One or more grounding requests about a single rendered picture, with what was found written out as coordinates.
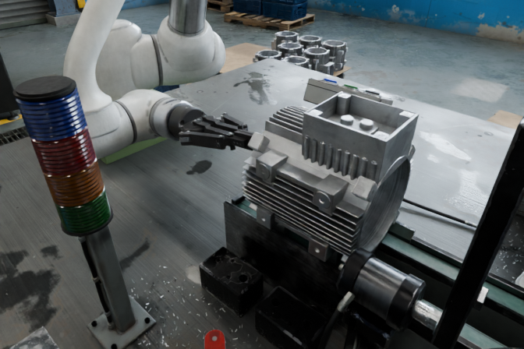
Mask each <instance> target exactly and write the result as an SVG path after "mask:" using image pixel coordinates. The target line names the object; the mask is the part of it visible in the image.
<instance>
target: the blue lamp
mask: <svg viewBox="0 0 524 349"><path fill-rule="evenodd" d="M15 99H16V101H17V105H18V106H19V110H20V114H21V115H22V118H23V122H24V123H25V126H26V128H27V131H28V132H29V133H28V134H29V137H30V138H32V139H35V140H40V141H55V140H60V139H65V138H69V137H70V136H74V135H75V134H77V133H79V132H81V131H82V130H83V129H84V128H85V127H86V126H87V121H86V117H85V114H84V112H83V105H82V104H81V100H80V96H79V92H78V90H77V86H76V88H75V89H74V90H73V91H72V92H71V93H69V94H67V95H65V96H64V97H60V98H57V99H54V100H47V101H41V102H28V101H23V100H20V99H18V98H15Z"/></svg>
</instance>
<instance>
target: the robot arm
mask: <svg viewBox="0 0 524 349"><path fill-rule="evenodd" d="M124 1H125V0H87V2H86V5H85V6H84V8H83V11H82V13H81V16H80V19H79V21H78V23H77V25H76V28H75V30H74V32H73V35H72V37H71V40H70V42H69V46H68V48H67V52H66V54H65V61H64V68H63V76H67V77H69V78H71V79H73V80H75V81H76V86H77V90H78V92H79V96H80V100H81V104H82V105H83V112H84V114H85V117H86V121H87V127H88V129H89V132H90V137H91V139H92V143H93V147H94V151H95V154H96V157H97V159H100V158H102V157H106V156H108V155H111V154H113V153H115V152H118V151H120V150H121V149H122V148H124V147H126V146H128V145H131V144H134V143H138V142H140V141H144V140H148V139H156V138H158V137H159V136H160V137H163V138H167V139H171V140H174V141H180V143H181V145H182V146H190V145H192V146H202V147H207V148H213V149H219V150H224V149H226V146H230V150H235V149H236V148H235V146H238V147H241V148H244V149H247V150H251V151H253V149H252V148H250V147H249V146H248V143H249V141H250V139H251V137H252V135H253V132H249V131H248V125H247V124H246V123H244V122H241V121H240V120H238V119H236V118H233V117H231V116H229V115H228V113H226V112H225V113H222V115H221V117H220V118H216V117H215V116H213V115H206V114H205V113H204V112H203V111H202V110H201V109H199V108H197V107H194V106H192V105H191V104H190V103H188V102H186V101H184V100H178V99H175V98H172V97H170V96H169V95H167V94H165V93H161V92H158V91H155V90H152V89H154V88H155V87H157V86H172V85H180V84H186V83H195V82H199V81H202V80H205V79H208V78H210V77H212V76H214V75H215V74H217V73H218V72H220V71H221V68H222V67H223V66H224V64H225V46H224V44H223V42H222V40H221V38H220V37H219V36H218V35H217V34H216V33H215V32H214V31H212V29H211V26H210V24H209V23H208V22H207V21H206V20H205V16H206V10H207V0H169V11H168V16H166V17H165V18H164V19H163V20H162V22H161V25H160V28H159V30H158V34H152V35H148V34H143V33H141V29H140V28H139V27H138V26H137V25H136V24H134V23H131V22H130V21H128V20H125V19H116V18H117V16H118V14H119V12H120V10H121V8H122V6H123V3H124ZM218 143H219V144H218Z"/></svg>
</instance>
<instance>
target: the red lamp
mask: <svg viewBox="0 0 524 349"><path fill-rule="evenodd" d="M30 140H31V142H32V144H33V147H34V151H35V153H36V155H37V159H38V162H39V163H40V166H41V170H42V171H43V172H44V173H45V174H48V175H70V174H74V173H76V172H79V171H82V170H83V169H85V168H87V167H89V166H90V165H91V164H92V163H93V162H94V161H95V159H96V154H95V151H94V147H93V143H92V139H91V137H90V132H89V129H88V127H87V126H86V127H85V128H84V129H83V130H82V131H81V132H79V133H77V134H75V135H74V136H70V137H69V138H65V139H60V140H55V141H40V140H35V139H32V138H30Z"/></svg>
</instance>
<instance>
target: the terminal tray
mask: <svg viewBox="0 0 524 349"><path fill-rule="evenodd" d="M342 94H346V95H347V97H343V96H342ZM313 111H318V112H319V113H317V114H314V113H313ZM405 112H408V113H410V115H404V113H405ZM418 117H419V114H418V113H415V112H412V111H407V110H404V109H401V108H397V107H393V106H391V105H388V104H383V103H380V102H377V101H374V100H369V99H366V98H363V97H359V96H356V95H353V94H350V93H345V92H340V93H337V94H335V95H334V96H333V97H330V98H329V99H327V100H325V101H323V102H322V103H320V104H318V105H317V106H315V107H313V108H311V109H310V110H308V111H305V112H304V113H303V131H302V139H303V141H302V153H301V154H302V155H303V159H304V160H307V159H308V158H310V159H311V163H315V162H316V161H317V162H318V166H322V165H323V164H324V165H326V169H327V170H329V169H331V167H332V168H334V173H338V172H339V171H340V172H341V173H342V176H343V177H345V176H346V175H350V179H351V180H354V179H355V178H357V179H358V178H359V176H363V177H364V178H368V179H370V180H372V181H374V182H376V183H377V185H379V184H380V182H381V180H382V178H383V177H384V176H385V174H386V173H387V171H388V169H389V168H390V167H391V166H392V165H393V163H394V162H396V160H397V159H398V158H400V157H402V156H408V155H409V151H410V147H411V144H412V140H413V137H414V134H415V130H416V124H417V121H418ZM378 133H384V134H385V136H379V135H378ZM406 159H407V158H405V157H403V158H402V159H400V160H399V161H397V162H396V163H395V164H394V166H393V167H392V168H391V169H390V171H389V172H388V173H387V174H386V176H385V177H384V180H383V181H382V183H383V182H384V181H385V180H386V179H387V178H388V177H389V176H390V175H391V174H392V173H393V172H394V171H395V170H396V169H397V168H398V167H399V166H400V165H401V164H402V163H403V162H404V161H405V160H406ZM382 183H381V184H382Z"/></svg>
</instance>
